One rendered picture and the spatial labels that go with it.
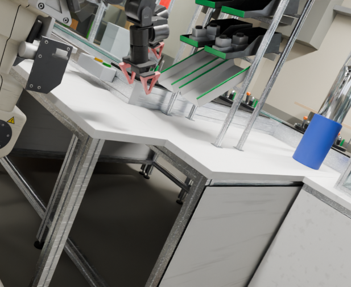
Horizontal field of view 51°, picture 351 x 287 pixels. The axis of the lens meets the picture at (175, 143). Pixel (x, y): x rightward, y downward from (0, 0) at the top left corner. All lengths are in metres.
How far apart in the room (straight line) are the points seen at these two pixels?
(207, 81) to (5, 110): 0.80
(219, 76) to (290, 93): 3.99
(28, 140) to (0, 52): 1.46
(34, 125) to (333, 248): 1.85
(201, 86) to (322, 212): 0.78
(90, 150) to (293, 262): 1.13
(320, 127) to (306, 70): 3.48
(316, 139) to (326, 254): 0.61
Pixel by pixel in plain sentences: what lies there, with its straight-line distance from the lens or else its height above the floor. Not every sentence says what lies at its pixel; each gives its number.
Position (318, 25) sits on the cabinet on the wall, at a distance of 5.31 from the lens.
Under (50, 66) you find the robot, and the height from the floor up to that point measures 0.97.
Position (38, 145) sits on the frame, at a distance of 2.63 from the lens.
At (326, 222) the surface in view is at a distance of 1.80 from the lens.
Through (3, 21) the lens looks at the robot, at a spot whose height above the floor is 1.04.
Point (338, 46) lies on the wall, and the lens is 5.47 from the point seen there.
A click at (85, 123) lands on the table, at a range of 1.15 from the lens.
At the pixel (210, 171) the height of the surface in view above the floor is 0.86.
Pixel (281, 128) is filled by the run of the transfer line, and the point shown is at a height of 0.93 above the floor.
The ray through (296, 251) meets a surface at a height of 0.54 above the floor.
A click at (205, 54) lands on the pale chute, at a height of 1.18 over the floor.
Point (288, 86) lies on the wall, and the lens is 5.58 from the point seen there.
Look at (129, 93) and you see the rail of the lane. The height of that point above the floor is 0.90.
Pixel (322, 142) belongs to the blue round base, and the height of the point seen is 1.01.
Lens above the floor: 1.17
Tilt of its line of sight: 14 degrees down
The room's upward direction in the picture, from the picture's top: 24 degrees clockwise
